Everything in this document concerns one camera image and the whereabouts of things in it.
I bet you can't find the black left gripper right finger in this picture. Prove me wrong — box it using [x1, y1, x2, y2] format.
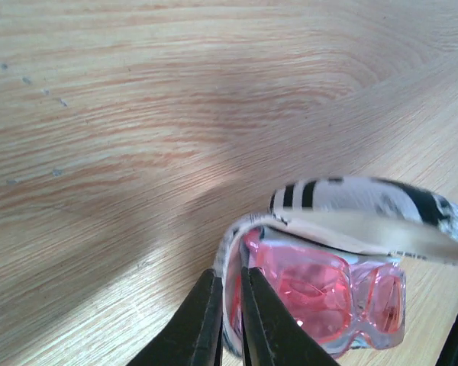
[241, 268, 338, 366]

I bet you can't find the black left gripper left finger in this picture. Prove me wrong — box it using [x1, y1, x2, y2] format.
[128, 269, 222, 366]

